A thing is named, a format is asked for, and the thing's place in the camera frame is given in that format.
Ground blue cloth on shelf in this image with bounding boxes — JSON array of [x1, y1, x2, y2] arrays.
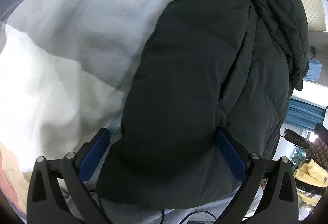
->
[[304, 59, 322, 82]]

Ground grey sweatpants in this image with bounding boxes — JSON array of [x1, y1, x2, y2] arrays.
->
[[65, 179, 265, 224]]

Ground black puffer jacket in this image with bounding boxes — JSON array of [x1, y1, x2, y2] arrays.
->
[[96, 0, 309, 209]]

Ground brown patterned garment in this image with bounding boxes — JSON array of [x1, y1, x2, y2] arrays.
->
[[283, 129, 327, 167]]

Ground blue curtain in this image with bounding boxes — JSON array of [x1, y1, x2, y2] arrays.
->
[[285, 99, 326, 131]]

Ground pastel patchwork bed quilt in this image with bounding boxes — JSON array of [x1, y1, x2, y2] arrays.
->
[[1, 0, 172, 213]]

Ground black cable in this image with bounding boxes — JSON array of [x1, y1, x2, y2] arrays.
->
[[97, 192, 219, 224]]

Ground yellow jacket on rack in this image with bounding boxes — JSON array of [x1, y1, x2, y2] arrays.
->
[[294, 159, 328, 188]]

